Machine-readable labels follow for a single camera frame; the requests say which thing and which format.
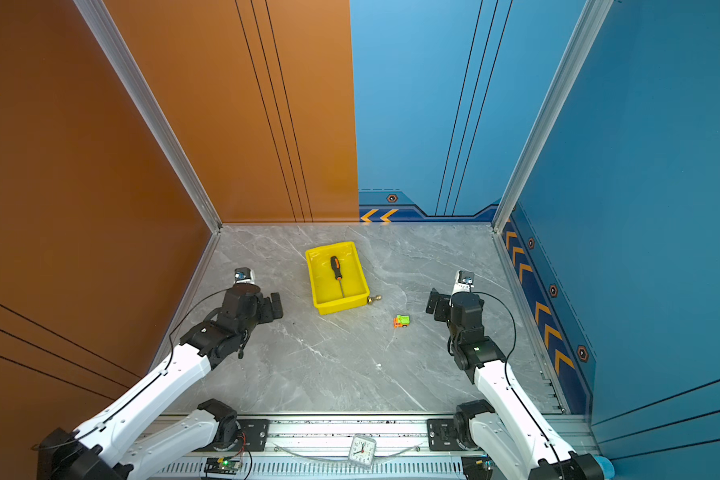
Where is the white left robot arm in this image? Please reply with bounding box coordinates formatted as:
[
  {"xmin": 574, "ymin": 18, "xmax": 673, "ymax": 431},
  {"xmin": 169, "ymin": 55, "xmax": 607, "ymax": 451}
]
[{"xmin": 35, "ymin": 281, "xmax": 284, "ymax": 479}]

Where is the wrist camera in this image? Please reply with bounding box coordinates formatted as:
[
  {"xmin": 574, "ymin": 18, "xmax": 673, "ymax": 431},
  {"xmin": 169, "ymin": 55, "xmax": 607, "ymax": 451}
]
[
  {"xmin": 234, "ymin": 267, "xmax": 255, "ymax": 285},
  {"xmin": 452, "ymin": 270, "xmax": 474, "ymax": 294}
]

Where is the aluminium corner post right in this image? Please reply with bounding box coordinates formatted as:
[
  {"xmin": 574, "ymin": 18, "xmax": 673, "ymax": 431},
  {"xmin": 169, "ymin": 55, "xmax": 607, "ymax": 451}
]
[{"xmin": 492, "ymin": 0, "xmax": 613, "ymax": 234}]

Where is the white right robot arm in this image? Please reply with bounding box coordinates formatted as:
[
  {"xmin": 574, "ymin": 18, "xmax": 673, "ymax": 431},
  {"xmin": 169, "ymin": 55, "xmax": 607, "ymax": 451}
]
[{"xmin": 426, "ymin": 289, "xmax": 615, "ymax": 479}]

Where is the yellow plastic bin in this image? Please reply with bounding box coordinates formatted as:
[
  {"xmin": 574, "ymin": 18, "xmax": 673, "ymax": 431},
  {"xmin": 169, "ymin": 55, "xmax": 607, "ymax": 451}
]
[{"xmin": 305, "ymin": 241, "xmax": 370, "ymax": 316}]

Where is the orange black handled screwdriver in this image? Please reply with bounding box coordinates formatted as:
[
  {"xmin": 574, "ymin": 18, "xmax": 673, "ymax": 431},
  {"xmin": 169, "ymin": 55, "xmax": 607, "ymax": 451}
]
[{"xmin": 330, "ymin": 256, "xmax": 345, "ymax": 298}]

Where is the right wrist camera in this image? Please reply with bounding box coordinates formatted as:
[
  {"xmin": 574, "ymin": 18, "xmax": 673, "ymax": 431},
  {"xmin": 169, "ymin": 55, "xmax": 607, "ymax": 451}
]
[{"xmin": 452, "ymin": 270, "xmax": 474, "ymax": 294}]

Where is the aluminium corner post left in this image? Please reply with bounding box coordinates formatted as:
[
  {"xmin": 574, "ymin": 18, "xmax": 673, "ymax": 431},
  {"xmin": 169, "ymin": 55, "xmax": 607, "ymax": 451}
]
[{"xmin": 74, "ymin": 0, "xmax": 223, "ymax": 234}]

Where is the white analog clock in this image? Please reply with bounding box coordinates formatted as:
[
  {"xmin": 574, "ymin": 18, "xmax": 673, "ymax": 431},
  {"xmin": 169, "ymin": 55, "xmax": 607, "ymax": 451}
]
[{"xmin": 347, "ymin": 435, "xmax": 377, "ymax": 469}]

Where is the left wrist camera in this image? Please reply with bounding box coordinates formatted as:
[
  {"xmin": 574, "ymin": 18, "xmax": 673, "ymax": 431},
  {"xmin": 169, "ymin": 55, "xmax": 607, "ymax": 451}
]
[{"xmin": 234, "ymin": 267, "xmax": 255, "ymax": 285}]

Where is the aluminium corner post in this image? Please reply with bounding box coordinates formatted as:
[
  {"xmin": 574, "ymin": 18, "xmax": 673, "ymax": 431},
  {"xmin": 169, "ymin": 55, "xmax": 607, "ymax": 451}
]
[
  {"xmin": 492, "ymin": 0, "xmax": 613, "ymax": 234},
  {"xmin": 74, "ymin": 0, "xmax": 223, "ymax": 234}
]

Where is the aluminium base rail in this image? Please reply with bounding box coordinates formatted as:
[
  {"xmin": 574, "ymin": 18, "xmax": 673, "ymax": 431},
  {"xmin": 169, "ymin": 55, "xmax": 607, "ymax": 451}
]
[{"xmin": 125, "ymin": 411, "xmax": 601, "ymax": 480}]

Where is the small green orange toy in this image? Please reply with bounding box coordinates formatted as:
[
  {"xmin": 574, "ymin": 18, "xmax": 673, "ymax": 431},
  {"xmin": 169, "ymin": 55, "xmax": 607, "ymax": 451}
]
[{"xmin": 393, "ymin": 315, "xmax": 410, "ymax": 328}]

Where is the green circuit board left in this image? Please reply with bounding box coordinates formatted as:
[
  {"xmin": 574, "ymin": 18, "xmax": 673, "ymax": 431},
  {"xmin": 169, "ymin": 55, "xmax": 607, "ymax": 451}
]
[{"xmin": 203, "ymin": 457, "xmax": 244, "ymax": 478}]

